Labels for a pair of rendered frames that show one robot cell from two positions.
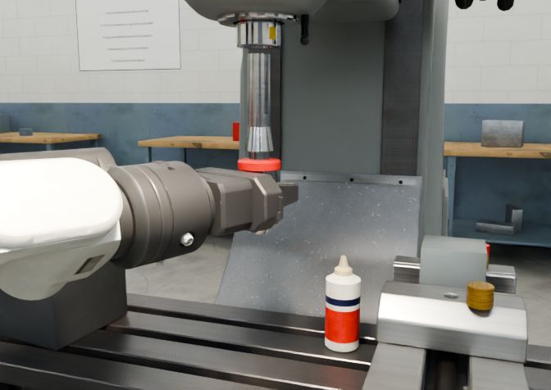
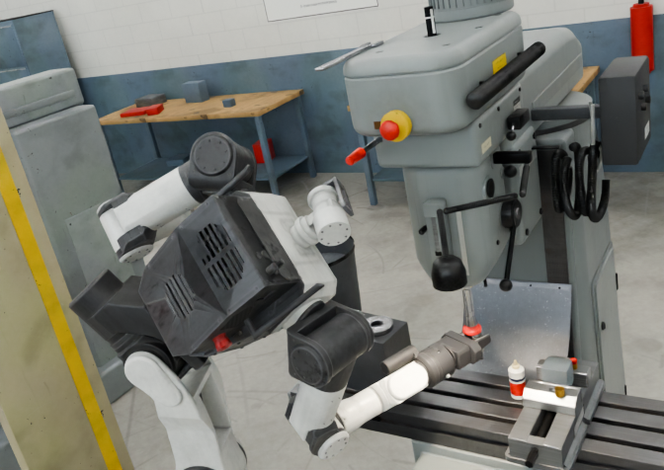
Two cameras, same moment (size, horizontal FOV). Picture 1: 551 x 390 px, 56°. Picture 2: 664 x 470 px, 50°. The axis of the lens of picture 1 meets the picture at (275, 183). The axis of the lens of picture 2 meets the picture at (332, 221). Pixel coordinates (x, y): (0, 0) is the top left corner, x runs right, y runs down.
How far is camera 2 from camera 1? 1.33 m
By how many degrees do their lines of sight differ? 20
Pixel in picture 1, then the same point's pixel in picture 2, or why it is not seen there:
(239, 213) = (465, 360)
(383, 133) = (546, 261)
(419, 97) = (565, 242)
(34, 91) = (224, 49)
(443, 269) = (550, 376)
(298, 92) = not seen: hidden behind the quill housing
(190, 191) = (447, 359)
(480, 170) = not seen: outside the picture
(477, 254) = (562, 372)
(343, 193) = (526, 293)
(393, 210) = (555, 305)
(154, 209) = (436, 371)
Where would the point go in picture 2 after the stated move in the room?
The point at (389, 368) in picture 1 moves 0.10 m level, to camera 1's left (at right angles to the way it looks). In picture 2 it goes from (525, 419) to (481, 419)
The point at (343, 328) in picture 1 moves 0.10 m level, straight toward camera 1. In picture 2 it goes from (518, 390) to (513, 415)
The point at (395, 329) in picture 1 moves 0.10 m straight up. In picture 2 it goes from (529, 402) to (526, 367)
